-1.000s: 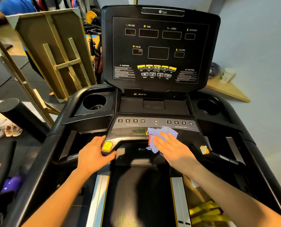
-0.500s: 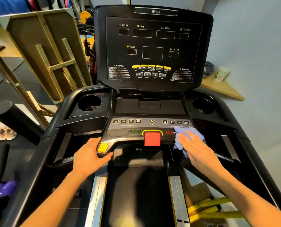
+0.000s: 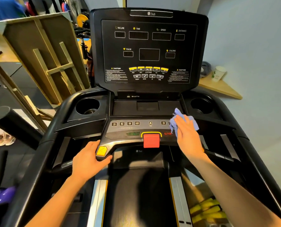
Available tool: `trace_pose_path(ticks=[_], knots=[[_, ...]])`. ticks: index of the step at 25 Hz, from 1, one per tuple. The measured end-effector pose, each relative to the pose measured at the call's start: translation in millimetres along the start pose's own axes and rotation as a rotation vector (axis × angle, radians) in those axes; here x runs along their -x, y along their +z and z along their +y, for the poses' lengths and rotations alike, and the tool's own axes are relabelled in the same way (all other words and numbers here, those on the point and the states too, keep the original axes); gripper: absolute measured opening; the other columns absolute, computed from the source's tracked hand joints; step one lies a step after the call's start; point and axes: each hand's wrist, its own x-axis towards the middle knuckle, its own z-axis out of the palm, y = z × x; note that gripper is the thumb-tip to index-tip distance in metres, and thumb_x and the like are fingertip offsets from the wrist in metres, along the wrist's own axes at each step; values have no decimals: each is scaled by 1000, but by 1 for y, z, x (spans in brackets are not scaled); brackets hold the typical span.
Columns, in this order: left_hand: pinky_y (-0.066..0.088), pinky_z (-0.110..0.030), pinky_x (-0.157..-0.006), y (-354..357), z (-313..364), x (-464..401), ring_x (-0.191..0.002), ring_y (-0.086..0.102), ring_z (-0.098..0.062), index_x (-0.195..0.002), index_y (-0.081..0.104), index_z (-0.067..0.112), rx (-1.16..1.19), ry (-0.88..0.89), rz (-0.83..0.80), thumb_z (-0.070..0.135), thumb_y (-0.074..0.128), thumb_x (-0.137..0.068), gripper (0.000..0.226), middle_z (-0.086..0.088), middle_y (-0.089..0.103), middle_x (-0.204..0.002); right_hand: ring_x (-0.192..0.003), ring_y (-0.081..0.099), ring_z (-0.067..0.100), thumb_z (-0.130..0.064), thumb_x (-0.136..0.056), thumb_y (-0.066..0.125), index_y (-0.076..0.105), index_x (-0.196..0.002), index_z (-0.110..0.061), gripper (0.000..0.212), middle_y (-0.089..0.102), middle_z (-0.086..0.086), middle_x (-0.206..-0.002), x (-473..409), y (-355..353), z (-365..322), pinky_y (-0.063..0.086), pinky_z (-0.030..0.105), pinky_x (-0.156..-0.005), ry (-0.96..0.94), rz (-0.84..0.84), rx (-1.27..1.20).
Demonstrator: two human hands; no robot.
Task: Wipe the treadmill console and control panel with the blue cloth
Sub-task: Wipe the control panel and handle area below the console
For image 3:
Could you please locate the person's left hand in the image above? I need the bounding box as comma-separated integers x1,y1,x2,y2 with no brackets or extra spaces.
70,140,113,182

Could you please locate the yellow padded bar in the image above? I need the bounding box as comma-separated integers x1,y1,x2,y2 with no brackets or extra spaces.
189,198,226,224

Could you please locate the person's right hand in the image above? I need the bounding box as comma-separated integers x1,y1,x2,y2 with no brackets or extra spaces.
173,114,208,162

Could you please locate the black exercise bike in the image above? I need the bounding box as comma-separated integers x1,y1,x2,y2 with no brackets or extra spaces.
74,26,93,62

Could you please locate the large wooden easel board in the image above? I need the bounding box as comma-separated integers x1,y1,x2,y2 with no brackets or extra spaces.
0,11,91,106

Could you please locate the person's left forearm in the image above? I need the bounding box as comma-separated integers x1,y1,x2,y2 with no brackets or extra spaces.
24,175,84,227

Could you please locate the white cabinet door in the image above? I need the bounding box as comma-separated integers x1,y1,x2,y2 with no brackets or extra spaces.
126,0,198,12

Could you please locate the yellow weight plate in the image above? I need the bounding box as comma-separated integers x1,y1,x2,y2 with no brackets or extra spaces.
76,14,89,27

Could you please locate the red safety key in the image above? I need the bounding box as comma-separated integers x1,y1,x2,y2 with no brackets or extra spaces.
143,134,160,148

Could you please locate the purple plastic item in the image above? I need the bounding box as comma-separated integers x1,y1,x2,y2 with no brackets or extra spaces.
0,186,17,207

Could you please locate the black foam roller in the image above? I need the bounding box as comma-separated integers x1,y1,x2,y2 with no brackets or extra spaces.
0,106,43,150

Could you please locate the wooden corner shelf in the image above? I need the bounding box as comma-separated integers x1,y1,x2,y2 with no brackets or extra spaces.
198,73,243,100

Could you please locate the grey crumpled cloth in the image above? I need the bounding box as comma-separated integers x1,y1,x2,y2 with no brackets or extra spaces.
200,61,212,78

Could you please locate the blue cleaning cloth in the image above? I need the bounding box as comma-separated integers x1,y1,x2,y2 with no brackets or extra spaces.
169,108,199,138

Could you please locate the white paper cup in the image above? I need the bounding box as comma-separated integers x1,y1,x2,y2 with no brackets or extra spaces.
211,66,227,82

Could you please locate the wooden easel frame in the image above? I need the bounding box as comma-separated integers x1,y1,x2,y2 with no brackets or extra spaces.
0,52,56,134

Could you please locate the person's right forearm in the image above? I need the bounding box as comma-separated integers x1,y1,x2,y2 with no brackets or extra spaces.
191,157,281,227

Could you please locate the pair of light sneakers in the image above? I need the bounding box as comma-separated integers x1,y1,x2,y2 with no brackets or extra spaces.
0,127,16,149

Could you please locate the grey treadmill control panel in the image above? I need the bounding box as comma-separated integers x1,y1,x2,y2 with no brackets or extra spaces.
102,118,186,149

